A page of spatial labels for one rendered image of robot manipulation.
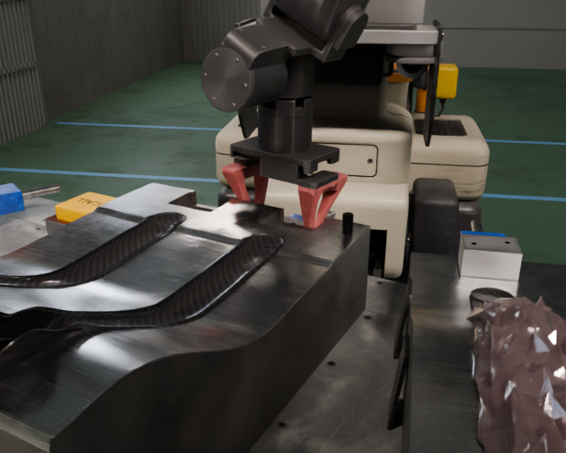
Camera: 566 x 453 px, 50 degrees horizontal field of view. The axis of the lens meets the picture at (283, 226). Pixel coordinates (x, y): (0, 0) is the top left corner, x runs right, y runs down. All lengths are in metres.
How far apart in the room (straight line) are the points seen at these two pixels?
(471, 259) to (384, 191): 0.38
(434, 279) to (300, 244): 0.13
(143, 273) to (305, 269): 0.13
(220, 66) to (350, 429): 0.32
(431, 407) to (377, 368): 0.18
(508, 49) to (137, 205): 7.44
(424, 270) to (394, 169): 0.39
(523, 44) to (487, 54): 0.41
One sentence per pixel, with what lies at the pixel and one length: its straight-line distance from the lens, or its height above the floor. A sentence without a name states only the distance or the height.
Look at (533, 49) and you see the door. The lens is 8.00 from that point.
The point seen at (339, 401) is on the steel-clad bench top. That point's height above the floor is 0.80.
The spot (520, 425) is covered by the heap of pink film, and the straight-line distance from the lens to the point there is 0.34.
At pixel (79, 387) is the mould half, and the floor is 0.93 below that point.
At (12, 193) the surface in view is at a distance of 0.87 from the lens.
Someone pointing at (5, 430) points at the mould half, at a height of 0.93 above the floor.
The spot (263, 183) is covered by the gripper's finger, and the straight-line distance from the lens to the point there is 0.70.
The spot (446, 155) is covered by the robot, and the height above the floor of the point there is 0.78.
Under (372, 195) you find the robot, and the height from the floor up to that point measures 0.80.
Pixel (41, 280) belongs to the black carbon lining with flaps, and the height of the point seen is 0.89.
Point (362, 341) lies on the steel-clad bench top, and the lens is 0.57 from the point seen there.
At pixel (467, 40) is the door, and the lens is 7.87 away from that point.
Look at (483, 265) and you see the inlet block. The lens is 0.57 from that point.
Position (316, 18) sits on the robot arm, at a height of 1.07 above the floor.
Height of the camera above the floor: 1.11
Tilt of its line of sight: 23 degrees down
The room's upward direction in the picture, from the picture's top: straight up
